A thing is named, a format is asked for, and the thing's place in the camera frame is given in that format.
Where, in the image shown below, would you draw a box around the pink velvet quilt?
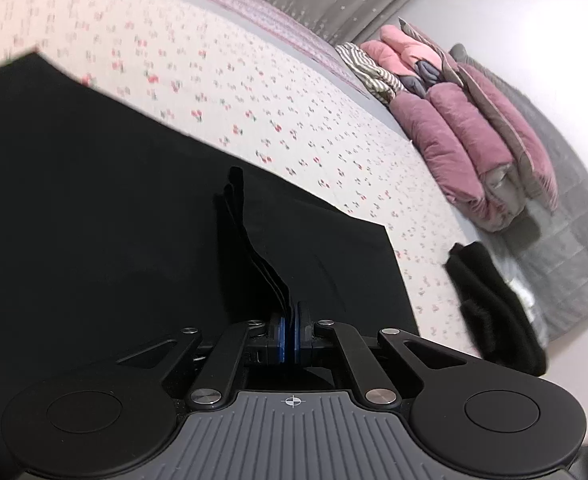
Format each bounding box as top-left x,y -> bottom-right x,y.
390,62 -> 560,233

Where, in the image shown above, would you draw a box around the cherry print bed sheet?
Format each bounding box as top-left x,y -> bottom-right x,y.
0,0 -> 480,357

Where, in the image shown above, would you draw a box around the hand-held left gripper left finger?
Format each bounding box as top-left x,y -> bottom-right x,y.
116,312 -> 293,411

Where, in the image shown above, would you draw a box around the black pants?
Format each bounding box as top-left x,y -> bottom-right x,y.
0,50 -> 421,461

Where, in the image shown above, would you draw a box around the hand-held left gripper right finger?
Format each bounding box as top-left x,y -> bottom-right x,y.
294,302 -> 482,409

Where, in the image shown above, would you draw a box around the striped folded cloth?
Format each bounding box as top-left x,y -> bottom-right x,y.
335,42 -> 408,107

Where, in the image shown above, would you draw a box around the folded black garment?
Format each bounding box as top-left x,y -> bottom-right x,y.
445,241 -> 549,377

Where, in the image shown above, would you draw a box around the grey quilted blanket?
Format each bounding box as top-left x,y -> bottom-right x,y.
448,42 -> 588,345

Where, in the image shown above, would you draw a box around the pink padded jacket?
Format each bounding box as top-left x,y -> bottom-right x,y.
361,24 -> 457,97

